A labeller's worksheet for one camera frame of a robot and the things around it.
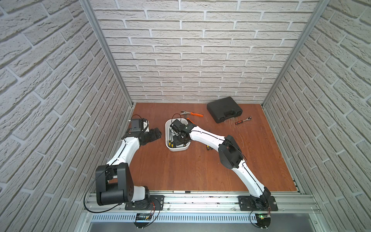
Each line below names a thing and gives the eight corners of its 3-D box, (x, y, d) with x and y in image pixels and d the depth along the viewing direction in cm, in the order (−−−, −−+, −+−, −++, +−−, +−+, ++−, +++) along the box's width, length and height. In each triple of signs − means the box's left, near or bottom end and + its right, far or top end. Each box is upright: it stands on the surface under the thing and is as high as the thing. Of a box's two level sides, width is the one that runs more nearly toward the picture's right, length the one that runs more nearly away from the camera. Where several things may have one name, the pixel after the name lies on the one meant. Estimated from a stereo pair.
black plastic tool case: (217, 124, 108) (218, 120, 104) (205, 108, 119) (205, 103, 115) (242, 114, 114) (244, 110, 111) (228, 99, 125) (230, 95, 121)
